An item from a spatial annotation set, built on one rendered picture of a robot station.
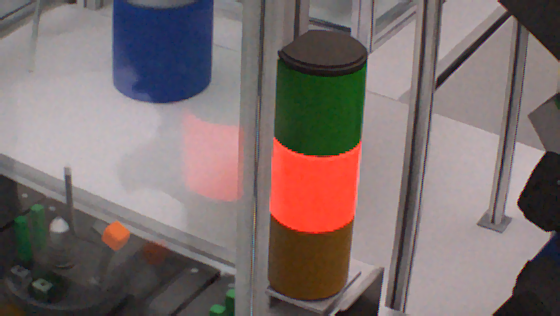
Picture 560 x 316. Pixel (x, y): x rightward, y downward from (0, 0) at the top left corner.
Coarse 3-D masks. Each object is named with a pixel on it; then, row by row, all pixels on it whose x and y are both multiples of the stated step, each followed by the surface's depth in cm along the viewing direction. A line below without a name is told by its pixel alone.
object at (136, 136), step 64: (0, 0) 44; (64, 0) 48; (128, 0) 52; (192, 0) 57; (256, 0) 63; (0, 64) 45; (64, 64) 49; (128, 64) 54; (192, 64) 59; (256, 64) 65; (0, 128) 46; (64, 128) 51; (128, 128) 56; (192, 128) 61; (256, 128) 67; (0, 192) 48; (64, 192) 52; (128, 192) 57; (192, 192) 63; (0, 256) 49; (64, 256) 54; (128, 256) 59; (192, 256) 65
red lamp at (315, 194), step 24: (360, 144) 67; (288, 168) 66; (312, 168) 66; (336, 168) 66; (288, 192) 67; (312, 192) 67; (336, 192) 67; (288, 216) 68; (312, 216) 67; (336, 216) 68
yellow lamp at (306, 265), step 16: (272, 224) 70; (352, 224) 70; (272, 240) 70; (288, 240) 69; (304, 240) 68; (320, 240) 68; (336, 240) 69; (272, 256) 71; (288, 256) 69; (304, 256) 69; (320, 256) 69; (336, 256) 69; (272, 272) 71; (288, 272) 70; (304, 272) 69; (320, 272) 70; (336, 272) 70; (288, 288) 70; (304, 288) 70; (320, 288) 70; (336, 288) 71
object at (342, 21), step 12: (312, 0) 193; (324, 0) 191; (336, 0) 190; (348, 0) 189; (384, 0) 194; (396, 0) 199; (408, 0) 204; (312, 12) 194; (324, 12) 193; (336, 12) 191; (348, 12) 190; (384, 12) 196; (336, 24) 192; (348, 24) 191
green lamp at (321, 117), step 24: (288, 72) 64; (360, 72) 64; (288, 96) 64; (312, 96) 64; (336, 96) 64; (360, 96) 65; (288, 120) 65; (312, 120) 64; (336, 120) 64; (360, 120) 66; (288, 144) 66; (312, 144) 65; (336, 144) 65
